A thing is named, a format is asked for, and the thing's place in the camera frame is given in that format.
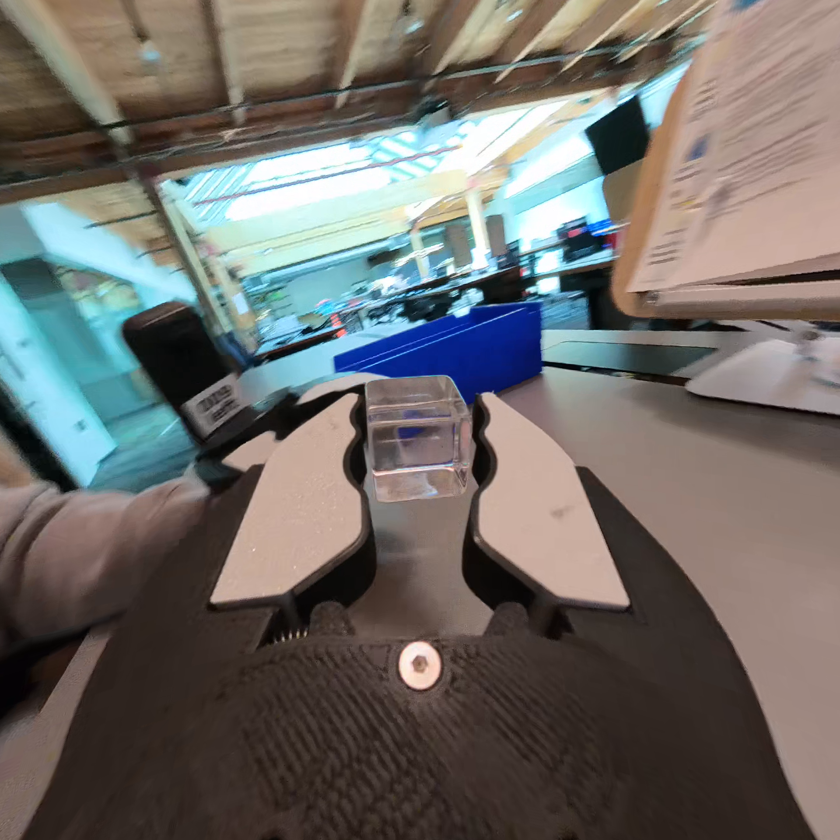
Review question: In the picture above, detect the black wall monitor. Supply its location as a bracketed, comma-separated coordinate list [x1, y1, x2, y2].
[584, 95, 652, 177]

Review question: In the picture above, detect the person's left forearm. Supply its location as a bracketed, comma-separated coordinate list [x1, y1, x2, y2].
[0, 472, 214, 664]

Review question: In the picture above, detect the clear acrylic cube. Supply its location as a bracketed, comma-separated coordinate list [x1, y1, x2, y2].
[364, 375, 475, 503]

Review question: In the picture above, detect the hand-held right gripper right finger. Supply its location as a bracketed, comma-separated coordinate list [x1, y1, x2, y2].
[462, 392, 632, 610]

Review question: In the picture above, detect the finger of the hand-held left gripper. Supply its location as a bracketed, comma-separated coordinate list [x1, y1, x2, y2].
[292, 375, 367, 406]
[222, 430, 280, 473]

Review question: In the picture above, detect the grey desk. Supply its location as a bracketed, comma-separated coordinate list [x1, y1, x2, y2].
[0, 328, 840, 840]

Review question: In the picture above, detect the blue plastic bin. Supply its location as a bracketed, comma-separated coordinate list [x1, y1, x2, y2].
[333, 302, 543, 404]

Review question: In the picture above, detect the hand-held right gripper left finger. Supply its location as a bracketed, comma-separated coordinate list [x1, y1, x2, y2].
[209, 392, 376, 610]

